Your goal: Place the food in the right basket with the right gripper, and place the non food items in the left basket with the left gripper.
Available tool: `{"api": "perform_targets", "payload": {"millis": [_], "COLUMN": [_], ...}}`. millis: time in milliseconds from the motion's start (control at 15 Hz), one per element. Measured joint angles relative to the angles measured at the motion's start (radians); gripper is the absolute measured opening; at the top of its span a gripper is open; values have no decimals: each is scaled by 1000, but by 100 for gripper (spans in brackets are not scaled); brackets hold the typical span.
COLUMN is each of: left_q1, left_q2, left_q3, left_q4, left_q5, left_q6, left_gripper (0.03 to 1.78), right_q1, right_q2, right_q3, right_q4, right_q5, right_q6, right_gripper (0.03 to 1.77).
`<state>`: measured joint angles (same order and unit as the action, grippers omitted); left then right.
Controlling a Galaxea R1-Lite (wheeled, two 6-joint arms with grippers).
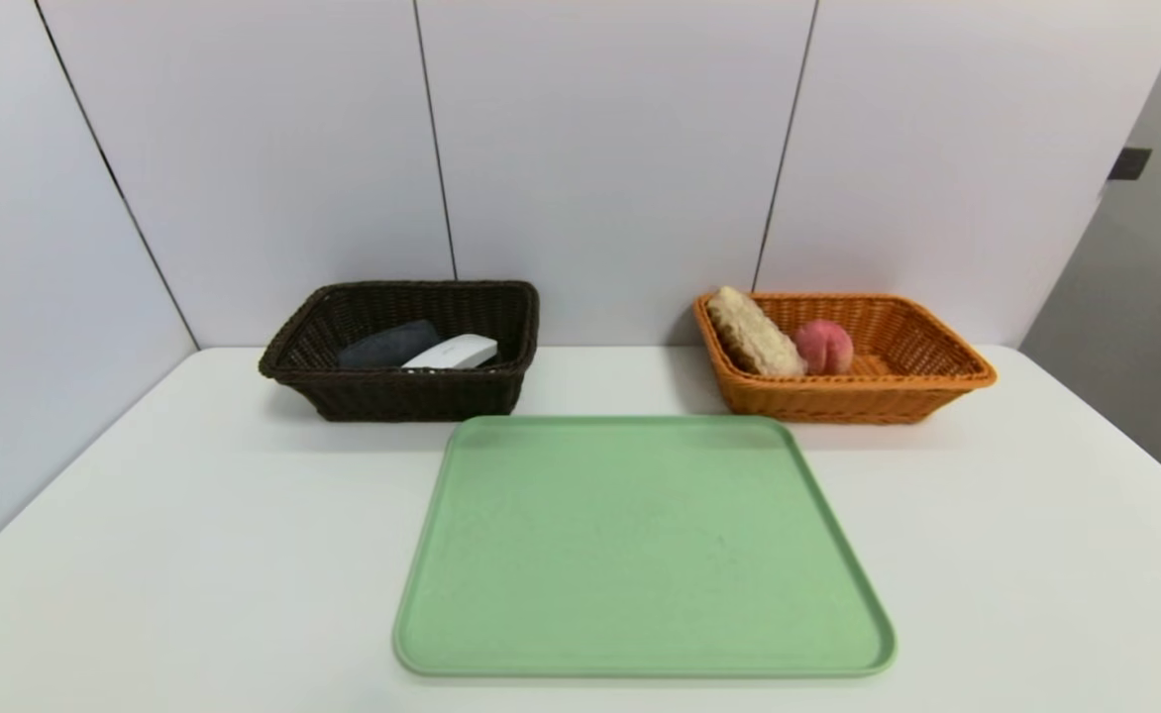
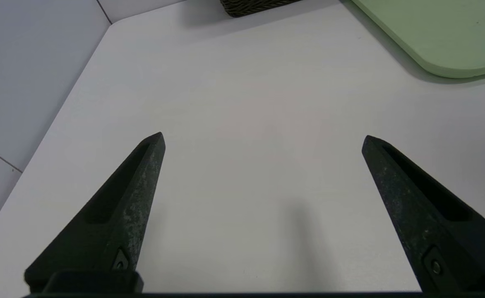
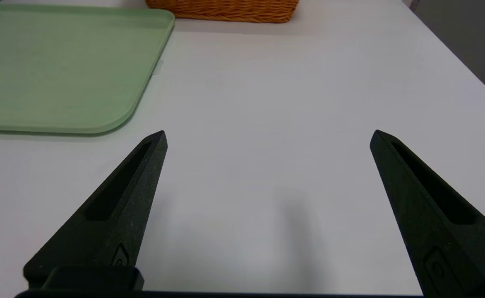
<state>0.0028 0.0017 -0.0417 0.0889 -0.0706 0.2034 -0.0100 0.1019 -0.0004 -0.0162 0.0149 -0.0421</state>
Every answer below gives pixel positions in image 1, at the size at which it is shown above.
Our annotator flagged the pink peach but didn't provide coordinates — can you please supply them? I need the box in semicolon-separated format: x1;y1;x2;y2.
792;319;855;376

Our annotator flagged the light green plastic tray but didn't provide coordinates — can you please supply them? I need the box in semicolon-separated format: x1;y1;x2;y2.
392;414;897;679

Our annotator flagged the striped purple bread roll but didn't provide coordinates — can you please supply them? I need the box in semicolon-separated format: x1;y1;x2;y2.
706;286;807;378

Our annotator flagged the white whiteboard eraser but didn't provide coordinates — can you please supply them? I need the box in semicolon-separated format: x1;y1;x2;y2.
401;334;499;371

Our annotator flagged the orange wicker basket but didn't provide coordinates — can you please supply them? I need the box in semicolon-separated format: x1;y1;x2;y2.
694;292;998;425

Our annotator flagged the dark grey fabric pouch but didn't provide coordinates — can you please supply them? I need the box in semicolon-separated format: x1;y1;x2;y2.
337;319;441;370

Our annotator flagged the dark brown wicker basket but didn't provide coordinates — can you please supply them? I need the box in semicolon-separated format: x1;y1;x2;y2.
259;280;540;423

